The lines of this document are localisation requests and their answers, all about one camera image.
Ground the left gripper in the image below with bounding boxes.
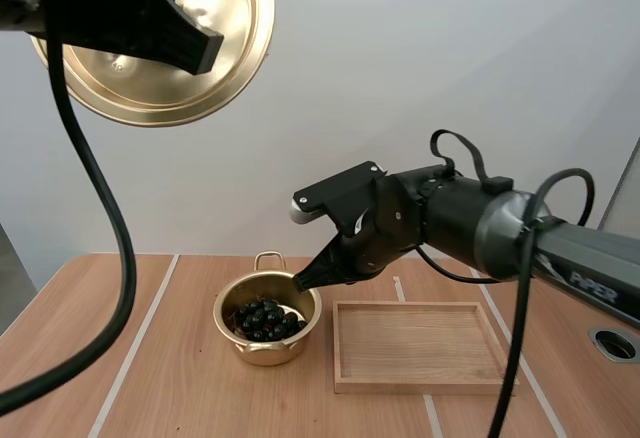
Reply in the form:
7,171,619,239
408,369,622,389
25,0,224,76

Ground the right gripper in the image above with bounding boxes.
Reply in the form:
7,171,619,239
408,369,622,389
292,173,427,294

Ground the gold pot lid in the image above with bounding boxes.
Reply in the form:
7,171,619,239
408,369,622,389
30,0,277,128

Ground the bunch of dark toy grapes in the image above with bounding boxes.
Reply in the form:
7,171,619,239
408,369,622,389
234,297,309,343

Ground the shallow wooden tray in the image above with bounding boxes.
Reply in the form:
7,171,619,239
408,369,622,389
331,299,520,395

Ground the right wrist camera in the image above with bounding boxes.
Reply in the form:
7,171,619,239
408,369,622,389
289,160,389,239

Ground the gold pot with two handles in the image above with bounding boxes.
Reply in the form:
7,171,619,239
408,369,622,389
213,251,324,368

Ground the black cable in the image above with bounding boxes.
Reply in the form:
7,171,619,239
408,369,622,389
413,245,502,285
0,5,138,413
429,129,515,193
489,167,597,438

